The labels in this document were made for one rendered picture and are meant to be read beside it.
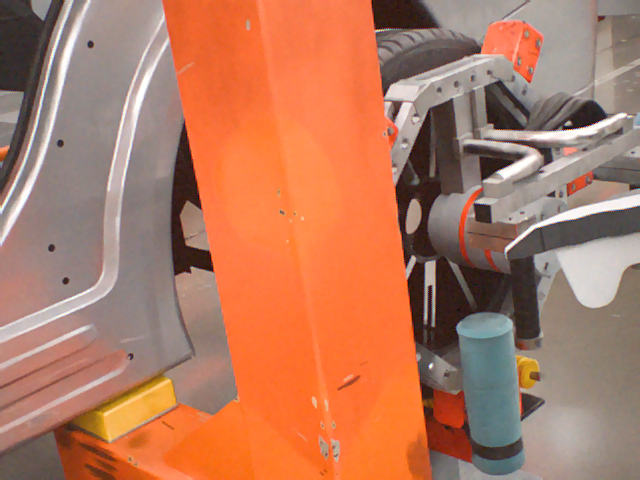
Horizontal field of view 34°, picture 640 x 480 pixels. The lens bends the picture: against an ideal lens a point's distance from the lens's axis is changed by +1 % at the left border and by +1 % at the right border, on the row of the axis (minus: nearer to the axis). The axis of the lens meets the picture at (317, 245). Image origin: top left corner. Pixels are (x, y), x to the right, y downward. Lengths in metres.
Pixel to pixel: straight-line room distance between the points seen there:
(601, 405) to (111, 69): 1.81
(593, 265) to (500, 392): 1.07
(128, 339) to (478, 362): 0.55
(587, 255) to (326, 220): 0.51
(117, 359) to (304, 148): 0.65
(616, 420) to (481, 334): 1.26
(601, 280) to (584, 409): 2.29
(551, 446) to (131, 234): 1.50
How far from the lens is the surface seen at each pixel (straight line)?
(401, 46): 1.71
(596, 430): 2.82
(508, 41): 1.83
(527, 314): 1.53
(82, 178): 1.54
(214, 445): 1.40
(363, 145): 1.12
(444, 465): 2.09
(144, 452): 1.59
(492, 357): 1.65
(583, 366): 3.14
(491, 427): 1.71
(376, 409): 1.21
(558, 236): 0.60
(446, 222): 1.72
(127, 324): 1.59
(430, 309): 1.87
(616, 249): 0.62
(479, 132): 1.72
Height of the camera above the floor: 1.43
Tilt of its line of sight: 19 degrees down
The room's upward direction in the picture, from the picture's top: 9 degrees counter-clockwise
